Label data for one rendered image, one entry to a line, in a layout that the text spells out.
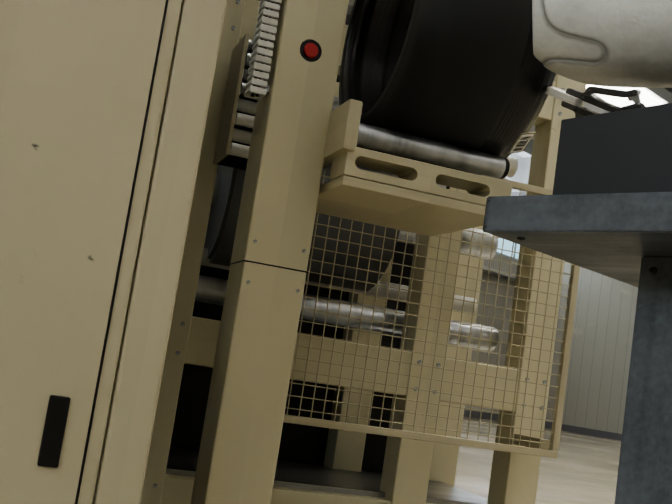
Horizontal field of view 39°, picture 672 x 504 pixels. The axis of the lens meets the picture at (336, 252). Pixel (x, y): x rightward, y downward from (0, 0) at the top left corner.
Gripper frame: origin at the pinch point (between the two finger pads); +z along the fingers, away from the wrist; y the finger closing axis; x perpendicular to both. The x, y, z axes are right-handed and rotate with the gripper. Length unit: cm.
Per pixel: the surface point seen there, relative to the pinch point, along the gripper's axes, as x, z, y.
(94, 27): -108, 17, -4
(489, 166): -6.0, 7.2, 17.8
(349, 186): -32.6, 22.0, 25.9
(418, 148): -17.7, 18.0, 17.5
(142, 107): -106, 10, 3
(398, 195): -25.3, 15.1, 25.5
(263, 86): -33, 47, 15
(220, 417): -54, 21, 71
